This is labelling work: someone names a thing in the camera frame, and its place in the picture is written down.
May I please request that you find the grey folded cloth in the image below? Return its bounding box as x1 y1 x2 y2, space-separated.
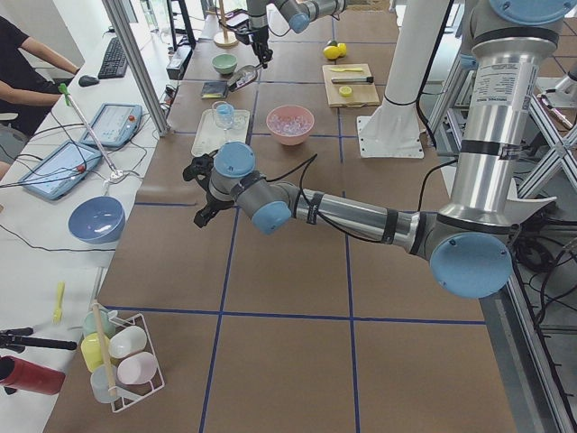
201 81 229 99

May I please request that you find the white cup in rack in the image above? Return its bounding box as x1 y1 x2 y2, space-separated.
108 326 148 359

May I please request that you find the teach pendant near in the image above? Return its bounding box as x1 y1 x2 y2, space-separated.
19 140 102 200

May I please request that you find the wooden cutting board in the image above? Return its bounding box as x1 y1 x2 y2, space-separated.
322 63 380 107

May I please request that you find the teach pendant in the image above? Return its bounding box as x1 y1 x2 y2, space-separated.
90 103 143 149
19 140 102 200

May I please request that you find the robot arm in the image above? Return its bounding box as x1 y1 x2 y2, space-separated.
183 1 576 299
246 0 347 69

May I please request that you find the yellow plastic knife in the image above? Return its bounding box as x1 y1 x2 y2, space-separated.
329 67 364 73

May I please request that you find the steel ice scoop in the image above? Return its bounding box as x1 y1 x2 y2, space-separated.
227 65 261 92

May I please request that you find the clear wine glass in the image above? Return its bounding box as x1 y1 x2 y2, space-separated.
212 101 234 143

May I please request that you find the teach pendant far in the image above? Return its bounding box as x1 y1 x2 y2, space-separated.
90 103 143 149

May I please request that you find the yellow cup in rack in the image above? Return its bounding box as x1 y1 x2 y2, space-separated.
80 332 104 373

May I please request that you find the wooden round stand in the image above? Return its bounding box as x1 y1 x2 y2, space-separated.
213 0 239 49

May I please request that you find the yellow lemon upper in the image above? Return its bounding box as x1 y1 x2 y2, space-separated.
336 42 347 58

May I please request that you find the blue bowl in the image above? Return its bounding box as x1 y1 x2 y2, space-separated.
68 196 125 244

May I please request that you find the yellow lemon lower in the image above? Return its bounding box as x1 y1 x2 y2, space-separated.
323 45 341 60

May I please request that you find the person at desk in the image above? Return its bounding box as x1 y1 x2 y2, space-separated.
1 18 79 136

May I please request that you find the black computer mouse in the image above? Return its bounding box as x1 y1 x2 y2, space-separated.
78 75 100 88

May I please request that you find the cream bear tray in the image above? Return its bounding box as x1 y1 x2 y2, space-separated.
191 109 251 157

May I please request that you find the yellow plastic fork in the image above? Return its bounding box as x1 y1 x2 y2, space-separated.
52 281 66 325

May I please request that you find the yellow lemon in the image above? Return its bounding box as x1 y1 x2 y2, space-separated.
323 45 341 60
336 42 347 58

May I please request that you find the lemon half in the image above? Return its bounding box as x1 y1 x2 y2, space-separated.
338 86 353 97

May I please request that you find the pink bowl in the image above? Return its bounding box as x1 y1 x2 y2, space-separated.
266 105 315 146

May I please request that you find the white wire cup rack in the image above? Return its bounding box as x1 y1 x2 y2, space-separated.
83 303 165 413

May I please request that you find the pink cup in rack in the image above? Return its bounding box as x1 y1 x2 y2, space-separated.
117 352 158 385

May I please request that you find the green bowl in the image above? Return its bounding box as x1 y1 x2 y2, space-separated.
212 53 237 76

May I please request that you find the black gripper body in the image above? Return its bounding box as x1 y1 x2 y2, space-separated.
194 178 234 227
251 27 273 68

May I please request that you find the red bottle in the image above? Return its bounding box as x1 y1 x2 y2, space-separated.
1 355 66 395

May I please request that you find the white chair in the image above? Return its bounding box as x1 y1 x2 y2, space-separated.
504 180 557 225

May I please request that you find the black keyboard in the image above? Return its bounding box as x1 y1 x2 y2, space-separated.
97 37 128 79

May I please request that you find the clear ice cubes pile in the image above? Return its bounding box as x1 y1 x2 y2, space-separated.
269 114 312 136

